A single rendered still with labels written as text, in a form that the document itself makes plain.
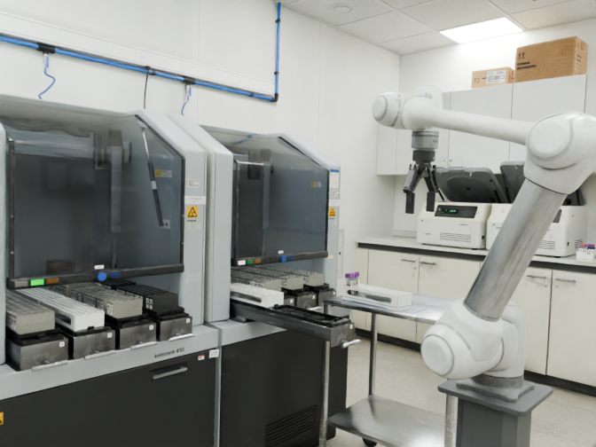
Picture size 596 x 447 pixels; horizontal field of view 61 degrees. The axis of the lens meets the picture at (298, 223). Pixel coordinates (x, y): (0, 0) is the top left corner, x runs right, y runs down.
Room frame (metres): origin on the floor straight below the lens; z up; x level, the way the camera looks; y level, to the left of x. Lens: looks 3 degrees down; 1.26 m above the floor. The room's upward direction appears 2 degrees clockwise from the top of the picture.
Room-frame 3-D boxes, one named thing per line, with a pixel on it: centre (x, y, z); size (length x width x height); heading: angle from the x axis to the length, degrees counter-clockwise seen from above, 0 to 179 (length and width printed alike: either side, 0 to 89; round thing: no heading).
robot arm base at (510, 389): (1.53, -0.63, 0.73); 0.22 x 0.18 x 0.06; 137
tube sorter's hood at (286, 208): (2.49, 0.23, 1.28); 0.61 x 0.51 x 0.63; 137
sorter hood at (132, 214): (1.87, 0.82, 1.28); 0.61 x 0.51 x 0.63; 137
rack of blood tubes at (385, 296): (2.13, -0.34, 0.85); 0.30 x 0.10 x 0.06; 44
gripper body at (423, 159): (1.72, -0.42, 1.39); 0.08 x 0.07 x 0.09; 136
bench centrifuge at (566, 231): (3.82, -1.82, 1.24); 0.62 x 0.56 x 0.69; 137
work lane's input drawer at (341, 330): (2.02, 0.06, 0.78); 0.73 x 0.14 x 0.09; 47
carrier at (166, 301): (1.87, 0.49, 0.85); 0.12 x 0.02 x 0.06; 137
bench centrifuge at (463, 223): (4.22, -1.39, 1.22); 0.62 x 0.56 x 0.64; 135
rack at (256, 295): (2.14, 0.19, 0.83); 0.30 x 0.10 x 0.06; 47
